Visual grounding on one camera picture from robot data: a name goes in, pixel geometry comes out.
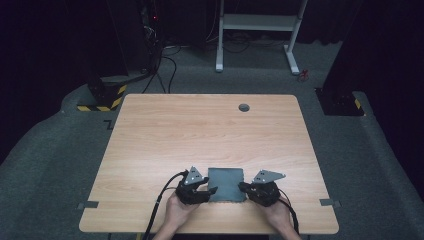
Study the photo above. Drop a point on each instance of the person's left hand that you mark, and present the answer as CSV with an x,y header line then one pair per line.
x,y
178,213

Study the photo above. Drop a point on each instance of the dark equipment rack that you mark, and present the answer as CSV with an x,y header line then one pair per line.
x,y
140,33

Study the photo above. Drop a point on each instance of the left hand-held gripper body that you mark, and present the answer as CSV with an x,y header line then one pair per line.
x,y
190,195

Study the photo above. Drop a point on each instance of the black square stand base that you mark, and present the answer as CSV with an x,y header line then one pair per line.
x,y
338,101

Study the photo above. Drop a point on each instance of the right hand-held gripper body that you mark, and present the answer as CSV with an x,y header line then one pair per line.
x,y
266,195

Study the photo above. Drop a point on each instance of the black base with yellow stripes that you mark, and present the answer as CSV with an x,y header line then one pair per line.
x,y
106,96

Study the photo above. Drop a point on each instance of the white metal stand frame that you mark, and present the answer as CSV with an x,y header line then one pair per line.
x,y
258,22

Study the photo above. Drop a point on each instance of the grey tape strip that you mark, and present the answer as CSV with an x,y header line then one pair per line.
x,y
330,202
88,204

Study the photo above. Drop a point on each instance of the grey cloth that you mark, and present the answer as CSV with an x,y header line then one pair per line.
x,y
226,183

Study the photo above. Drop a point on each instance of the person's right hand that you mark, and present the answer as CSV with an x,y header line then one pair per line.
x,y
280,215

